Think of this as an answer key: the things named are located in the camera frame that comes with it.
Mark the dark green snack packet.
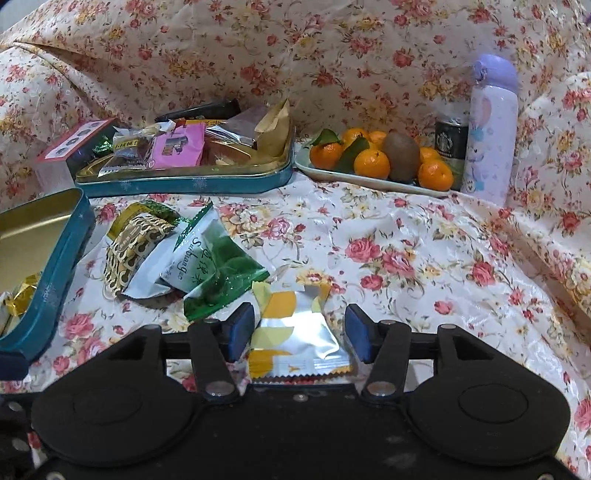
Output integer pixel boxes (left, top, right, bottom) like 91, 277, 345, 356
183, 272, 271, 324

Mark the gold patterned snack packet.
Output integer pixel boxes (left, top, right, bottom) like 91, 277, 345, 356
102, 213, 178, 296

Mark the orange snack packet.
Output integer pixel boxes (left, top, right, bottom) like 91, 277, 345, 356
175, 119, 232, 130

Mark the white packet yellow label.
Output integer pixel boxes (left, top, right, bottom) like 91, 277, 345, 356
113, 128, 160, 151

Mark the purple white thermos bottle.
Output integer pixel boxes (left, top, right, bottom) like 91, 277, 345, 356
459, 54, 519, 208

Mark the dark drink can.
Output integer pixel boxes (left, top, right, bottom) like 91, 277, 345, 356
435, 104, 471, 172

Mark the white fruit plate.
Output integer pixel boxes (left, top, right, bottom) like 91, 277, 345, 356
294, 136, 462, 198

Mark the teal tin tray with sweets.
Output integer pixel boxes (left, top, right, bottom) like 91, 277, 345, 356
75, 122, 297, 200

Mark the gold foil snack packet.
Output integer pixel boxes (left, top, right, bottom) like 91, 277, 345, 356
0, 272, 42, 319

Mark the teal tin tray gold inside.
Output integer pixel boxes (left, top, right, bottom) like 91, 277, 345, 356
0, 187, 98, 363

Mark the dark clear snack packet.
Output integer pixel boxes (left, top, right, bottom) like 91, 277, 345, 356
99, 150, 155, 175

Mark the red box with pictures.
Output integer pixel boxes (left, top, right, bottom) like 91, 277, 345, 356
34, 119, 119, 186

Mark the pink snack packet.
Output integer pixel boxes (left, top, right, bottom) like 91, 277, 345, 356
150, 122, 206, 169

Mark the yellow green snack packet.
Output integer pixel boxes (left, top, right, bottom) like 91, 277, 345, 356
107, 199, 183, 241

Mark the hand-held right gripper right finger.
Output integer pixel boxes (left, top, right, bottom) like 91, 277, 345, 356
345, 304, 490, 398

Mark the green white snack packet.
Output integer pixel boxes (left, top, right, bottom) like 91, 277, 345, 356
159, 206, 271, 296

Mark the brown kiwi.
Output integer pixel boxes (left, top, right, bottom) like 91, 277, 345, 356
382, 130, 422, 182

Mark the floral printed blanket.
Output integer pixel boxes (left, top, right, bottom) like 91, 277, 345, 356
0, 0, 591, 480

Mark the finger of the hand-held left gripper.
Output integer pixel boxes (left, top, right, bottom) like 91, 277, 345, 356
0, 353, 27, 381

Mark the silver yellow snack packet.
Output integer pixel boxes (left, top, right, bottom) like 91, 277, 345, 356
248, 281, 356, 381

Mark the black snack packet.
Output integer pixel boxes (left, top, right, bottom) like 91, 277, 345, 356
154, 99, 242, 124

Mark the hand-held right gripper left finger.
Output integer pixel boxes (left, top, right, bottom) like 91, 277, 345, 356
104, 302, 256, 400

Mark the tangerine with leaf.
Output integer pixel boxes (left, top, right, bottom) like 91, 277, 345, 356
335, 136, 392, 180
305, 128, 345, 170

